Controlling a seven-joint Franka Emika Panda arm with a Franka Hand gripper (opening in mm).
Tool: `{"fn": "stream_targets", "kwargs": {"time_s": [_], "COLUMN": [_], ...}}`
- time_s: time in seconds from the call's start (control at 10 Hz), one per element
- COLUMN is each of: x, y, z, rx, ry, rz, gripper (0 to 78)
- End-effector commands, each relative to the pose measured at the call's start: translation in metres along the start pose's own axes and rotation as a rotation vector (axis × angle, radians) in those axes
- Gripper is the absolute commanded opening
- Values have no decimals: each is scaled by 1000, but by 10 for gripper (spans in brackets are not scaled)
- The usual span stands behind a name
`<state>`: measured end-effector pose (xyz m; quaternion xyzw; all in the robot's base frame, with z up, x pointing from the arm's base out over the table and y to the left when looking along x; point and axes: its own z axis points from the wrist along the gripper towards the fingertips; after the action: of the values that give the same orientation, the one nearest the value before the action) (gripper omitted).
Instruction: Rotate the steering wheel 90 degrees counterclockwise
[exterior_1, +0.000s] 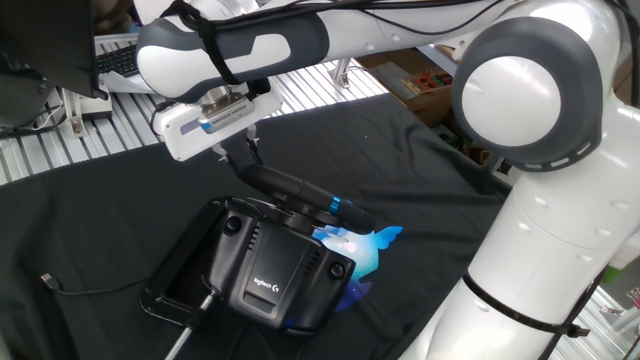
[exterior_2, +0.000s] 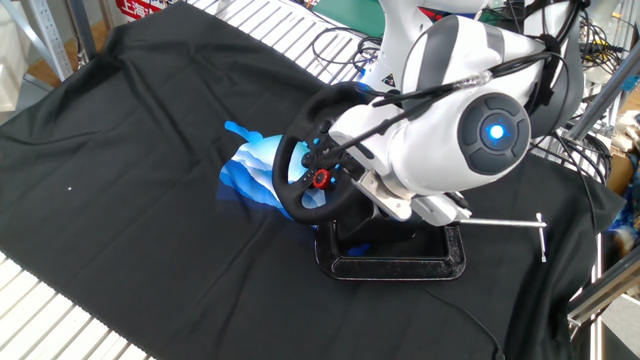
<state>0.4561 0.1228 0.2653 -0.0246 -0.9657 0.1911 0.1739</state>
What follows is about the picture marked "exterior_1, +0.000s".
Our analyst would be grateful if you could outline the brown cardboard box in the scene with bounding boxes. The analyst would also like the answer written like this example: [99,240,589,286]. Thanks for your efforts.
[355,48,459,126]

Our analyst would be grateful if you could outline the wooden toy with coloured blocks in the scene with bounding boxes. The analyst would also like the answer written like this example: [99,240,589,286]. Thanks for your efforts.
[402,69,454,96]

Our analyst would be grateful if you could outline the small aluminium bracket post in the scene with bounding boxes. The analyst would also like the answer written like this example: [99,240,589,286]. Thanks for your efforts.
[63,89,87,139]

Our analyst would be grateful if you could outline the dark grey monitor stand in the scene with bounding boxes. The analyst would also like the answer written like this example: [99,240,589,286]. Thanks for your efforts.
[0,49,56,131]

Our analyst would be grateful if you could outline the black computer keyboard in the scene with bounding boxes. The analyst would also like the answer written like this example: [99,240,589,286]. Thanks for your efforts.
[96,43,141,78]

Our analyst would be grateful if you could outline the thin black USB cable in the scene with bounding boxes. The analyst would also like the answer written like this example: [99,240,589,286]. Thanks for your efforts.
[40,272,151,297]

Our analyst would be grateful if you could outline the black C-clamp frame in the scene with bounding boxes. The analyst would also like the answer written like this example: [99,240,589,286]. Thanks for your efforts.
[139,197,231,326]

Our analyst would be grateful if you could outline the black computer monitor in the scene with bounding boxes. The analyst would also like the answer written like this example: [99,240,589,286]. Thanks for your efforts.
[0,0,109,100]

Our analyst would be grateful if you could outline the silver clamp screw rod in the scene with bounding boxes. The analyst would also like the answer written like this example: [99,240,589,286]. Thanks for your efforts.
[163,289,217,360]

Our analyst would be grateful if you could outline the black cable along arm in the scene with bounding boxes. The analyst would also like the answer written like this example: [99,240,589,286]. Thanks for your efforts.
[164,0,640,360]

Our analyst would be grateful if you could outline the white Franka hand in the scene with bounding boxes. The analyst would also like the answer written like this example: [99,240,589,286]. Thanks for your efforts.
[152,82,285,176]

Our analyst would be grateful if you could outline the white paper sheets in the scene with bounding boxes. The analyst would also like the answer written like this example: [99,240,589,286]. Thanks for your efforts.
[99,72,156,95]

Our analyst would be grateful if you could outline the black steering wheel blue stripe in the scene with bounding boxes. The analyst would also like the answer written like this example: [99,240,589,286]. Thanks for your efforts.
[240,164,377,235]

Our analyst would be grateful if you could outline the black Logitech wheel base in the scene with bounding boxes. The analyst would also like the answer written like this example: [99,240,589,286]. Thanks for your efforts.
[203,197,357,334]

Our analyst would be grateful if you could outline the aluminium corner bracket foot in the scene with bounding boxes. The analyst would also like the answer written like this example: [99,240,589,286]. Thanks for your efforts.
[329,58,355,90]

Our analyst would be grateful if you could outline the silver wrist mount plate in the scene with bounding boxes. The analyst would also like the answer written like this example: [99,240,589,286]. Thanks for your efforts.
[198,88,251,135]

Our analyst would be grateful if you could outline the black cloth with blue print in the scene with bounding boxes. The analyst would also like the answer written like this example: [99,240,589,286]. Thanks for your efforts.
[0,92,511,360]

